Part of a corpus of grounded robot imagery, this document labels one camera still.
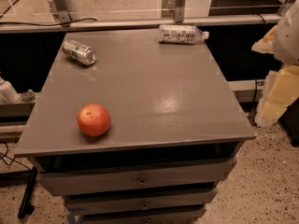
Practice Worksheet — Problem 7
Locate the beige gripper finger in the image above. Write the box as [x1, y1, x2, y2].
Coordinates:
[254, 64, 299, 127]
[251, 25, 277, 54]

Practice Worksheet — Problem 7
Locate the silver green 7up can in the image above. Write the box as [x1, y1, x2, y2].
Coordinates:
[63, 39, 97, 65]

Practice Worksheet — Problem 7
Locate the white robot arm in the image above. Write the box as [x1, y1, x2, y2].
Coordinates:
[251, 0, 299, 127]

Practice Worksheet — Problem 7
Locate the clear plastic water bottle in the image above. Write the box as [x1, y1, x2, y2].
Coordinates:
[158, 24, 209, 45]

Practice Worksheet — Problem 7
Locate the red orange apple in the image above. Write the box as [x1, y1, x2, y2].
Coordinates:
[77, 104, 111, 137]

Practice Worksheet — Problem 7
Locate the black floor stand leg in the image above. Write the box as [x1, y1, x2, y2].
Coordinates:
[18, 167, 37, 219]

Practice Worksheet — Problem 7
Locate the grey metal centre post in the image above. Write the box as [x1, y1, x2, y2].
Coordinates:
[174, 0, 186, 23]

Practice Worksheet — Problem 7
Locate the grey metal frame post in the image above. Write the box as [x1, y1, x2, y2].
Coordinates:
[53, 0, 71, 27]

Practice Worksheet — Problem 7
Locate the black cable on rail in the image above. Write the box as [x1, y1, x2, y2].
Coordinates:
[0, 17, 98, 27]

